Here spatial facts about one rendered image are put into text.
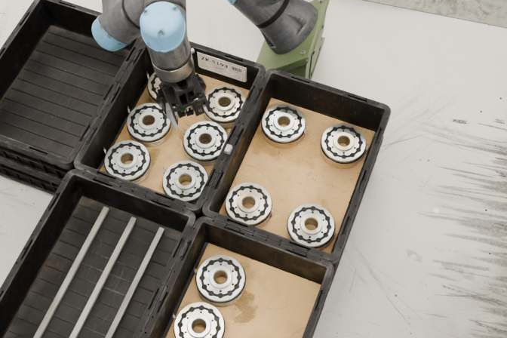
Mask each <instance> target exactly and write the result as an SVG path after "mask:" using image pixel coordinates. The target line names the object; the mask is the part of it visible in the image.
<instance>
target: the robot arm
mask: <svg viewBox="0 0 507 338"><path fill-rule="evenodd" d="M227 1H228V2H229V3H230V5H233V6H234V7H235V8H236V9H237V10H239V11H240V12H241V13H242V14H243V15H244V16H245V17H246V18H247V19H249V21H250V22H252V23H253V24H254V25H255V26H256V27H257V28H258V29H259V30H260V31H261V33H262V35H263V37H264V39H265V40H266V43H267V44H268V46H269V47H270V48H271V49H272V50H273V51H274V52H275V53H277V54H286V53H288V52H290V51H292V50H293V49H295V48H296V47H298V46H299V45H300V44H301V43H302V42H303V41H304V40H305V39H306V38H307V37H308V36H309V34H310V32H311V31H312V30H313V28H314V26H315V24H316V21H317V18H318V11H317V9H316V8H315V7H314V6H313V5H312V4H311V3H309V2H307V1H304V0H227ZM102 10H103V13H102V14H101V15H99V16H98V17H97V18H96V20H95V21H94V22H93V24H92V34H93V37H94V39H95V40H96V42H97V43H98V44H99V45H100V46H101V47H102V48H104V49H106V50H108V51H118V50H120V49H122V48H124V47H125V46H127V45H129V44H131V43H132V41H133V40H134V39H136V38H138V37H139V36H140V35H142V37H143V40H144V42H145V43H146V46H147V49H148V52H149V56H150V58H151V61H152V65H153V68H154V70H155V73H156V75H157V76H158V78H159V80H160V81H161V83H160V84H159V85H158V86H159V87H160V89H158V90H157V91H158V94H157V97H156V100H157V102H158V105H159V106H160V107H161V108H162V109H163V111H164V113H165V115H166V116H167V118H168V119H169V120H170V121H171V122H172V123H173V125H174V127H175V128H176V130H177V131H178V130H179V127H178V117H177V114H178V116H179V118H182V117H184V116H186V115H187V116H190V115H193V114H194V112H195V114H196V116H199V115H201V114H203V113H204V111H205V112H206V113H207V115H208V116H209V118H210V113H209V111H210V110H209V106H208V103H207V97H206V95H205V89H206V87H207V86H206V84H205V83H204V80H203V78H202V77H200V76H199V74H198V73H197V74H195V67H194V60H193V57H192V54H193V53H195V50H194V48H190V44H189V39H188V35H187V22H186V0H102ZM193 111H194V112H193Z"/></svg>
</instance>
